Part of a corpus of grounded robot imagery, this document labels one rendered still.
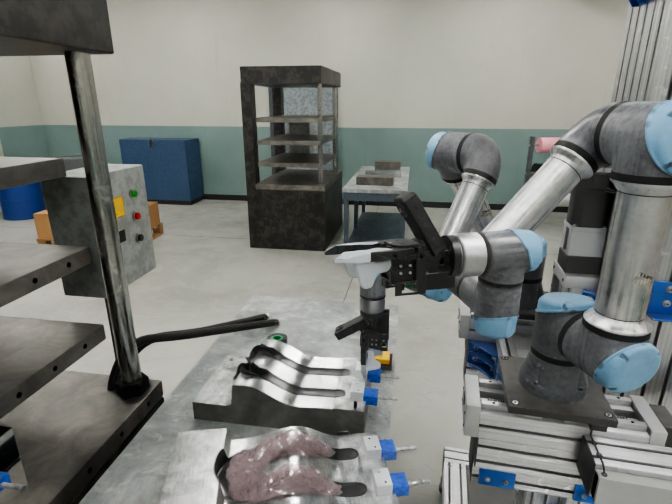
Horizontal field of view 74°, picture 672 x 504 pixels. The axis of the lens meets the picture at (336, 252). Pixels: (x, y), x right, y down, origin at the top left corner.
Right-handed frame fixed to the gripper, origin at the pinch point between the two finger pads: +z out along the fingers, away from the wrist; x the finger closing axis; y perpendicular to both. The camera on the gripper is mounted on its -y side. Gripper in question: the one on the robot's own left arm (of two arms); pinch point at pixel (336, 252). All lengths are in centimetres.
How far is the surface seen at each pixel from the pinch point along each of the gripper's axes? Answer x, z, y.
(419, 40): 619, -274, -199
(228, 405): 53, 21, 53
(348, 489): 19, -5, 59
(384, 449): 27, -16, 56
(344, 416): 41, -10, 54
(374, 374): 52, -22, 49
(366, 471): 23, -11, 58
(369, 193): 400, -125, 16
